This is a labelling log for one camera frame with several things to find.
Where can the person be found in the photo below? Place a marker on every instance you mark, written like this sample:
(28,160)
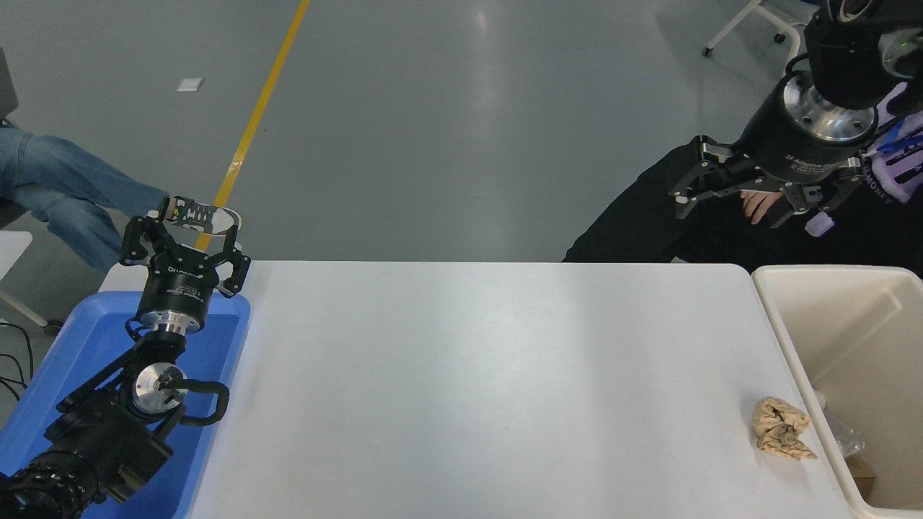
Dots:
(649,216)
(65,187)

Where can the grey panel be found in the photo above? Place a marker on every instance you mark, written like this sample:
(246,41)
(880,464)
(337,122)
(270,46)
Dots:
(7,86)

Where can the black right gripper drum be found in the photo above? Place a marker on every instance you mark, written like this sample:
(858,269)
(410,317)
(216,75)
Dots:
(779,148)

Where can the large pale plastic bin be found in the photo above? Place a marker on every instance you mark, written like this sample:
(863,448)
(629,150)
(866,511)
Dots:
(851,339)

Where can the tan paper ball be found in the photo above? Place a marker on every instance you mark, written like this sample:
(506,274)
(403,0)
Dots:
(779,425)

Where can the blue plastic tray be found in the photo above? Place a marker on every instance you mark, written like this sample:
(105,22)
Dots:
(94,339)

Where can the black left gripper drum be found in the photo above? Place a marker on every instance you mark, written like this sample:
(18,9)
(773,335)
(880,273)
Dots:
(177,288)

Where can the white paper scrap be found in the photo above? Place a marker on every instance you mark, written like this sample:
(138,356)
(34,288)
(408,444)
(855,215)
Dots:
(190,85)

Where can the white side table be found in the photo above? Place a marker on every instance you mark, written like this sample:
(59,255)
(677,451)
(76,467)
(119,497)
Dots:
(11,249)

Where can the person's left hand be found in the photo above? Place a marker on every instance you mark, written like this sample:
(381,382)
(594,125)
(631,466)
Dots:
(758,205)

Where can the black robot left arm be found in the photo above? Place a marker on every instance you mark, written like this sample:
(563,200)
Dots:
(108,432)

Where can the brown cardboard piece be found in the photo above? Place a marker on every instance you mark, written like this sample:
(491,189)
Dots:
(862,479)

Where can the clear plastic bag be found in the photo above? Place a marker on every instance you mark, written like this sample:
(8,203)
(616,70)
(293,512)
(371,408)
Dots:
(844,436)

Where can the white wheeled chair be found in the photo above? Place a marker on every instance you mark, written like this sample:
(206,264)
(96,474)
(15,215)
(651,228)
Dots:
(750,13)

